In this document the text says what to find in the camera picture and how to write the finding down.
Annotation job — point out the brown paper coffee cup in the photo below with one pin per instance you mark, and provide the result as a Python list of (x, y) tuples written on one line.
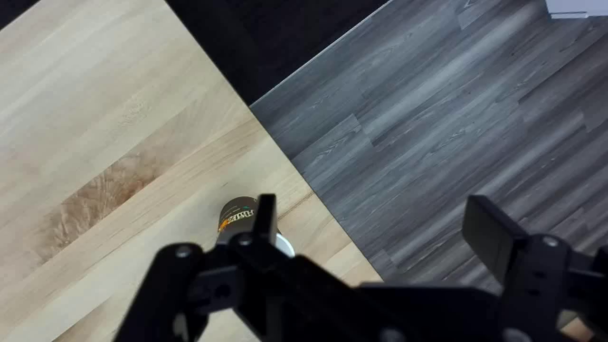
[(238, 215)]

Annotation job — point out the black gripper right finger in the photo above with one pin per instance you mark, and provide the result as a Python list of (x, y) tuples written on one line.
[(490, 234)]

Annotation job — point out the white object on floor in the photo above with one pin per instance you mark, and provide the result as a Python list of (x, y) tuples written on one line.
[(576, 8)]

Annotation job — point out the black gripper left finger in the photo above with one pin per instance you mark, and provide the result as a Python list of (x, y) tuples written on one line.
[(266, 217)]

